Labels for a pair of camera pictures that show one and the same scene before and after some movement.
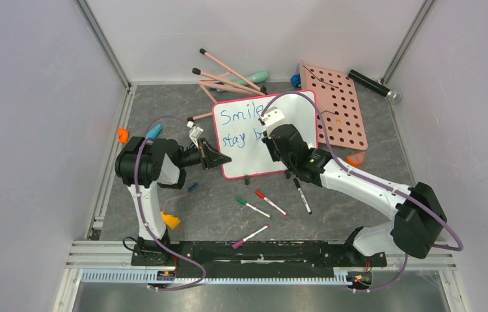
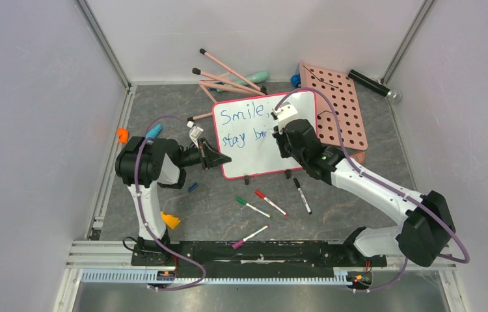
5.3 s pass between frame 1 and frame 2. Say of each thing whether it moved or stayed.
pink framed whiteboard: stayed
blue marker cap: stayed
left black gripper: stayed
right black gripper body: moved
